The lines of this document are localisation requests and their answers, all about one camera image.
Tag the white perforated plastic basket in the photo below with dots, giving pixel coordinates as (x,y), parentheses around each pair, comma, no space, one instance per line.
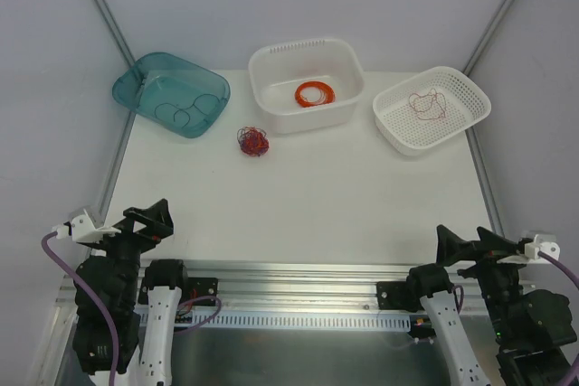
(429,108)

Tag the white solid plastic tub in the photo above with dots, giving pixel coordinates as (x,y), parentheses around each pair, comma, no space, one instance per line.
(304,85)

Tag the aluminium frame post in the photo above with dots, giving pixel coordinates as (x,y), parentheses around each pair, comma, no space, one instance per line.
(57,363)
(482,147)

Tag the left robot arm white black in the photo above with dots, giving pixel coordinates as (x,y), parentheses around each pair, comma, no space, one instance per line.
(127,313)

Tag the right aluminium frame post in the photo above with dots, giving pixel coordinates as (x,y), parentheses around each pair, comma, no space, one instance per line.
(482,147)

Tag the left aluminium frame post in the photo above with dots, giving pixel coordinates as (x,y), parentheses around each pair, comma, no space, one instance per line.
(57,363)

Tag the aluminium mounting rail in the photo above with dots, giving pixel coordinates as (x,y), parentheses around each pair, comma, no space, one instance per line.
(307,288)

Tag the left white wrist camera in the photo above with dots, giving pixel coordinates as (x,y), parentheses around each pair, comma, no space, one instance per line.
(83,228)

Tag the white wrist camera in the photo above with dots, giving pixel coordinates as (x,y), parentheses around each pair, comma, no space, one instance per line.
(83,228)
(534,248)

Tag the ball of wires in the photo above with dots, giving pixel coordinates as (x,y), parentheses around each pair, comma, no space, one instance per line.
(253,141)

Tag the teal transparent plastic bin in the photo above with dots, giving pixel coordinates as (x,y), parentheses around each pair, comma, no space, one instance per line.
(177,94)

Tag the white slotted cable duct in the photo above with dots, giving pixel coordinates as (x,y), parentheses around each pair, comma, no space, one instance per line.
(311,321)

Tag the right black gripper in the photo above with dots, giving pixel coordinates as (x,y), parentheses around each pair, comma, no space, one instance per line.
(490,258)

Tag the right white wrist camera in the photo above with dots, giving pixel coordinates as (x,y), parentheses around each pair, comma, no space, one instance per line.
(534,248)

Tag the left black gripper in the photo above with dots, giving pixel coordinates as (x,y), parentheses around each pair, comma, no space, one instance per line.
(131,234)

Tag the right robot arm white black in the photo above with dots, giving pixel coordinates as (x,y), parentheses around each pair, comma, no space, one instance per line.
(531,328)

